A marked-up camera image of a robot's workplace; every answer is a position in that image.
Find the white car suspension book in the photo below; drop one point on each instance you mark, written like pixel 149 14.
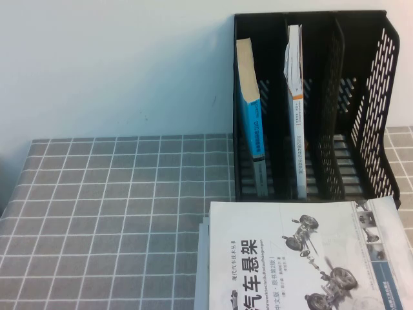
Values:
pixel 258 219

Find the blue cover book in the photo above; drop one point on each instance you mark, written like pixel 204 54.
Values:
pixel 253 129

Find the white book with orange band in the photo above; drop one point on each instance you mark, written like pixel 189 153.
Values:
pixel 298 145

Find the black mesh book stand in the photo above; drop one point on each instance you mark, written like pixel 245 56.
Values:
pixel 355 48

